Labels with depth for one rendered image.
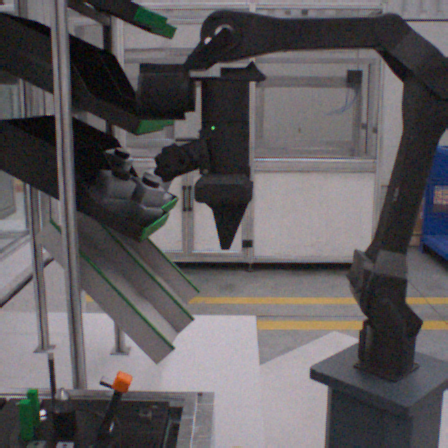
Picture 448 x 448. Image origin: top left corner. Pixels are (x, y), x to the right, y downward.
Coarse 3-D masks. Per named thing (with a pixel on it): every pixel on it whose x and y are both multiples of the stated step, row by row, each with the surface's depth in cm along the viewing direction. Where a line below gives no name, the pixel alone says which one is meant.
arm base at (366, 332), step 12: (372, 324) 75; (360, 336) 77; (372, 336) 74; (360, 348) 77; (372, 348) 74; (384, 348) 73; (396, 348) 73; (408, 348) 73; (360, 360) 77; (372, 360) 75; (384, 360) 74; (396, 360) 73; (408, 360) 74; (372, 372) 74; (384, 372) 74; (396, 372) 74; (408, 372) 74
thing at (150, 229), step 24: (0, 120) 89; (24, 120) 96; (48, 120) 101; (0, 144) 90; (24, 144) 89; (48, 144) 89; (96, 144) 100; (0, 168) 91; (24, 168) 90; (48, 168) 89; (96, 168) 101; (48, 192) 90; (96, 216) 89; (120, 216) 89; (168, 216) 100
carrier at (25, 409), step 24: (48, 360) 77; (24, 408) 71; (48, 408) 79; (72, 408) 73; (96, 408) 80; (120, 408) 84; (144, 408) 84; (168, 408) 84; (0, 432) 77; (24, 432) 72; (48, 432) 74; (72, 432) 73; (96, 432) 73; (120, 432) 75; (144, 432) 78
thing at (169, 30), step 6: (84, 0) 98; (96, 6) 97; (108, 12) 97; (120, 18) 97; (132, 24) 97; (138, 24) 97; (168, 24) 103; (150, 30) 96; (156, 30) 99; (162, 30) 102; (168, 30) 104; (174, 30) 107; (162, 36) 103; (168, 36) 106
